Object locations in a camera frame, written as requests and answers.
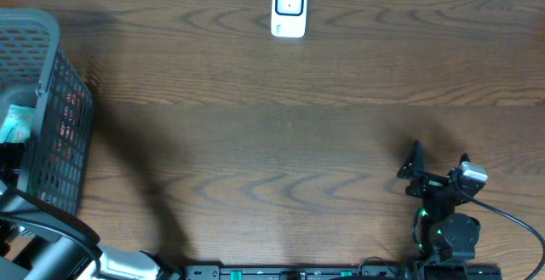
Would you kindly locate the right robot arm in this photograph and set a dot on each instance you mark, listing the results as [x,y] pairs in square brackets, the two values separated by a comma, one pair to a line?
[446,239]

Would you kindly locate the grey plastic basket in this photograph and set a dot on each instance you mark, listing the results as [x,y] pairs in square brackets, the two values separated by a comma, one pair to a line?
[36,74]

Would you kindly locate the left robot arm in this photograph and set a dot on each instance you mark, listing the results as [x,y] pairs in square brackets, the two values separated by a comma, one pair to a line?
[40,241]

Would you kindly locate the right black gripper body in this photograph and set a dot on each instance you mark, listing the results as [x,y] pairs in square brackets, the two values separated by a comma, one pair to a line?
[433,205]

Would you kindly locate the white barcode scanner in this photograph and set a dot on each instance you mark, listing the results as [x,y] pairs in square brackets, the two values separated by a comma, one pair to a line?
[288,18]

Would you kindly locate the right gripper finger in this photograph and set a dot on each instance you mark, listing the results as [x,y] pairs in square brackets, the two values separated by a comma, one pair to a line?
[413,165]
[464,158]

